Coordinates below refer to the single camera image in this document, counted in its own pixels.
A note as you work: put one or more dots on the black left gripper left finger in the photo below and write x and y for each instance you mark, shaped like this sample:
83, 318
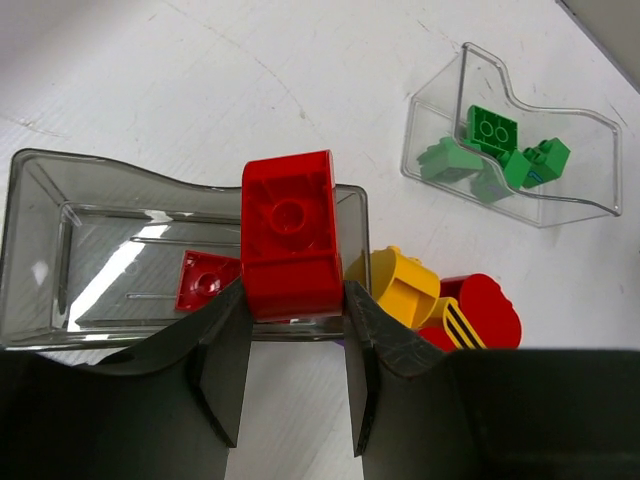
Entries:
168, 407

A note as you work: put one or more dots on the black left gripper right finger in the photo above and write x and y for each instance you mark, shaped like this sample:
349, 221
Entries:
418, 412

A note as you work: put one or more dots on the yellow striped lego brick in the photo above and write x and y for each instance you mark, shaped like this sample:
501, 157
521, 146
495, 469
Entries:
458, 328

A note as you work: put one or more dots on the red round lego piece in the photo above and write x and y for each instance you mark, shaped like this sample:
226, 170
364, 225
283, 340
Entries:
485, 306

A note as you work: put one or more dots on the red arched lego brick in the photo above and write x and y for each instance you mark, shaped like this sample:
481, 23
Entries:
290, 259

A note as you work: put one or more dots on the small green lego brick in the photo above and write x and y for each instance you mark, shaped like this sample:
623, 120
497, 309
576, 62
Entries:
535, 166

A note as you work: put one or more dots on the green printed lego brick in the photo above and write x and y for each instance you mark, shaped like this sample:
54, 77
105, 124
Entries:
491, 132

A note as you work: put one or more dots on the purple orange lego piece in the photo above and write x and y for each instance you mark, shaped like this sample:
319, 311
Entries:
402, 286

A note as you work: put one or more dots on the grey transparent container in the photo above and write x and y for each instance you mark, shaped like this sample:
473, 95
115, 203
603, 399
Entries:
92, 247

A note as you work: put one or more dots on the green sloped lego brick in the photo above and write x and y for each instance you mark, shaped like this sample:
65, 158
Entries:
446, 162

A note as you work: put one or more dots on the clear transparent container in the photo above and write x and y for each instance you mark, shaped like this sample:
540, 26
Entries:
591, 184

